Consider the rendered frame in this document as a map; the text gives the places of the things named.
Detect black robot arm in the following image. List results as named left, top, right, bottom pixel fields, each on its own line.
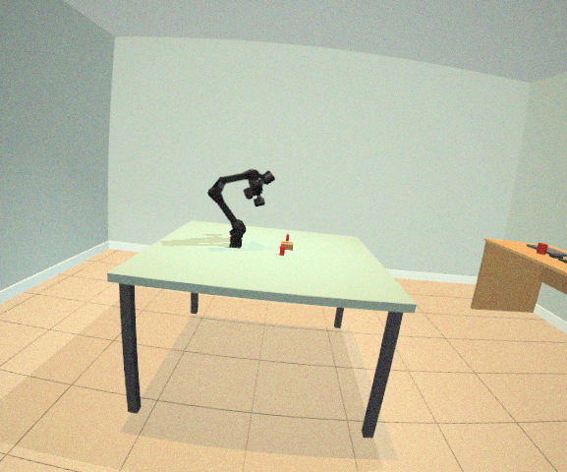
left=207, top=169, right=275, bottom=249

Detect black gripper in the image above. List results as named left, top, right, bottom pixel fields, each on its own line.
left=248, top=179, right=265, bottom=207

